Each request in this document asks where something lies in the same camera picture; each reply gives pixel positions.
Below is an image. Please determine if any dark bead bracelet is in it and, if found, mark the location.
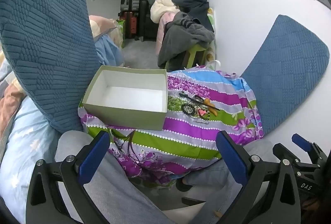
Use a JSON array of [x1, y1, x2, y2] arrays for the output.
[[190, 96, 205, 106]]

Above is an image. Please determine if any orange hair clip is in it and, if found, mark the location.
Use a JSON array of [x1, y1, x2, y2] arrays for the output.
[[203, 100, 215, 113]]

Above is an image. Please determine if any thin bead bracelet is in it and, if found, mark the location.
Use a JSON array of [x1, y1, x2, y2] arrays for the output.
[[193, 114, 210, 125]]

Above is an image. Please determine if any black suitcase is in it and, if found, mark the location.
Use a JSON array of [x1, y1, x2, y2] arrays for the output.
[[140, 0, 158, 42]]

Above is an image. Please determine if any fruit print board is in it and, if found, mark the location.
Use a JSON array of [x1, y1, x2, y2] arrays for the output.
[[206, 8, 217, 65]]

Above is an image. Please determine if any cream blanket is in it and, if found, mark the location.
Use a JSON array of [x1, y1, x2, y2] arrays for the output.
[[150, 0, 180, 24]]

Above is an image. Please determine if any blue textured chair back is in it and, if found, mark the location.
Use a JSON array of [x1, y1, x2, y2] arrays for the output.
[[240, 15, 330, 136], [0, 0, 102, 135]]

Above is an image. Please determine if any green shopping bag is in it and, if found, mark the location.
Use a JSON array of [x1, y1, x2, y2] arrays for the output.
[[116, 19, 127, 49]]

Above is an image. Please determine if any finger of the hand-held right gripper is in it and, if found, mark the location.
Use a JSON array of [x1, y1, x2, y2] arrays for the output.
[[292, 133, 328, 167]]

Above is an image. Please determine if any floral striped blanket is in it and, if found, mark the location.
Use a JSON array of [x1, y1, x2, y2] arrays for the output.
[[79, 66, 263, 186]]

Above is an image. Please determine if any orange patchwork quilt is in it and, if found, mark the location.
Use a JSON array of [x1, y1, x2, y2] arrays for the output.
[[0, 57, 30, 133]]

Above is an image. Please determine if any person's left leg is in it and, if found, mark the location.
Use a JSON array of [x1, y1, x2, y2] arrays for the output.
[[55, 130, 174, 224]]

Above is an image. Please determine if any light blue star bed sheet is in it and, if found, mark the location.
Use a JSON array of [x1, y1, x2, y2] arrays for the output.
[[0, 99, 78, 222]]

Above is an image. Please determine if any blue cloth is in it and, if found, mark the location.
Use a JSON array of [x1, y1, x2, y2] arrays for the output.
[[94, 33, 125, 67]]

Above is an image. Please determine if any pink patchwork pillow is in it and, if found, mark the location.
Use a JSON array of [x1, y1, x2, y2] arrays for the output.
[[89, 15, 122, 38]]

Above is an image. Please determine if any green plastic stool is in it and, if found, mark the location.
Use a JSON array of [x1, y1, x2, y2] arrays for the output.
[[165, 44, 210, 73]]

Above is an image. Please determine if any grey blanket on stool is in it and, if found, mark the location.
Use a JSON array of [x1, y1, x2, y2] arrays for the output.
[[158, 12, 215, 70]]

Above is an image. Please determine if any red suitcase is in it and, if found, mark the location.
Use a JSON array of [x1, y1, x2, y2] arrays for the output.
[[121, 11, 140, 39]]

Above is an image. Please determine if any green cardboard box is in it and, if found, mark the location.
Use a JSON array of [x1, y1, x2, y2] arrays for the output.
[[83, 65, 168, 131]]

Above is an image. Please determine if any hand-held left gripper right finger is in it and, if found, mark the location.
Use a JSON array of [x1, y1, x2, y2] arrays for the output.
[[199, 130, 302, 224]]

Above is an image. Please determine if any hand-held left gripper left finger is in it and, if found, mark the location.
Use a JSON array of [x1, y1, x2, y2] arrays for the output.
[[26, 131, 112, 224]]

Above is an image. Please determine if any black hair stick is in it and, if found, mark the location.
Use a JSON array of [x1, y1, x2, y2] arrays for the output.
[[178, 93, 221, 111]]

